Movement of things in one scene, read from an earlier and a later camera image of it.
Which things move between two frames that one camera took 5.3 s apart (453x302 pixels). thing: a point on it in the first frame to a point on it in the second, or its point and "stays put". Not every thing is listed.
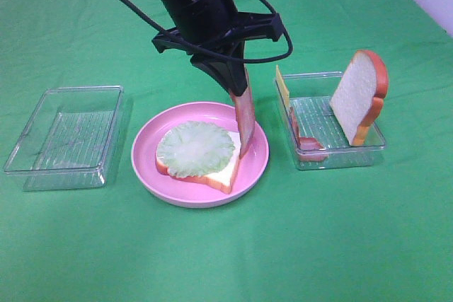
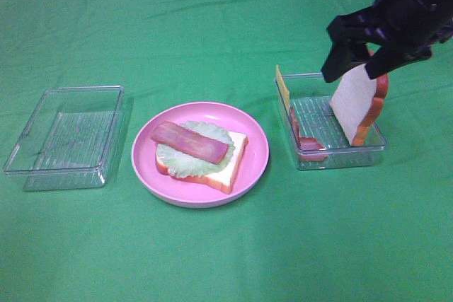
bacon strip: (245, 117) to (189, 142)
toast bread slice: (223, 178) stays put
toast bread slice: (357, 104) stays put
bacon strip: (308, 148) stays put
